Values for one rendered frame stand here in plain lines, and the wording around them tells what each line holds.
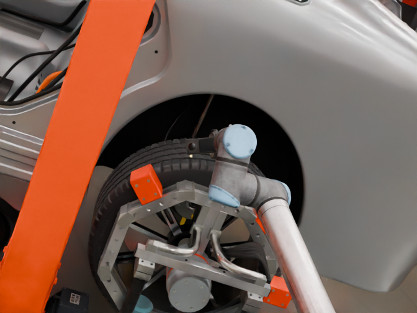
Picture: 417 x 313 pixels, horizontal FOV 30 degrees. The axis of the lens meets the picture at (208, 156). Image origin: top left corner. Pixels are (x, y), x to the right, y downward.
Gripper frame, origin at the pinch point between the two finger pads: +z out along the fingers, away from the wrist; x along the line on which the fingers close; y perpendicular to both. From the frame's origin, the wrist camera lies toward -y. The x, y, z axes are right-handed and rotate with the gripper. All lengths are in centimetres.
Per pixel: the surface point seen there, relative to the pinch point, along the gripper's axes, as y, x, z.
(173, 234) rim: -9.9, -28.6, 16.0
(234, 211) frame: 7.2, -20.8, -1.7
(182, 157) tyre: -7.1, -3.5, 8.6
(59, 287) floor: -49, -61, 131
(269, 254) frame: 19.0, -35.4, 3.3
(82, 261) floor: -37, -52, 155
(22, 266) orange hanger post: -58, -35, 4
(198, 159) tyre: -2.3, -4.4, 6.2
